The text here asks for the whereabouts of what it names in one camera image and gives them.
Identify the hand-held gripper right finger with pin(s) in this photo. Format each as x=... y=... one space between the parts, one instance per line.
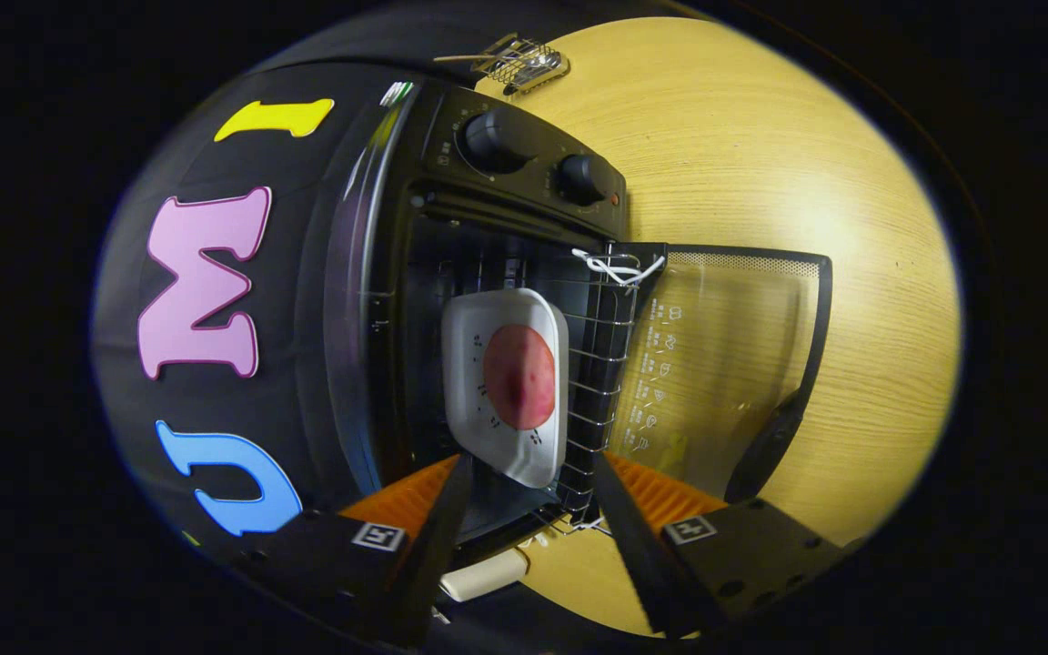
x=638 y=564

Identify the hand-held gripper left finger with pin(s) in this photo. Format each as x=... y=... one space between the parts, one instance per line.
x=438 y=564

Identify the white square plate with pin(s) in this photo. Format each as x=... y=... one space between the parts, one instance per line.
x=465 y=400

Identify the black toaster oven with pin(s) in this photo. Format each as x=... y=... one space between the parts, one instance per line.
x=524 y=164

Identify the white bread toaster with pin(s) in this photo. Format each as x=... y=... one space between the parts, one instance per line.
x=483 y=576

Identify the white bottle green label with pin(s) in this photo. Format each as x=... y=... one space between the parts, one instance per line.
x=397 y=94

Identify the wooden stick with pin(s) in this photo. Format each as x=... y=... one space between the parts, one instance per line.
x=465 y=58

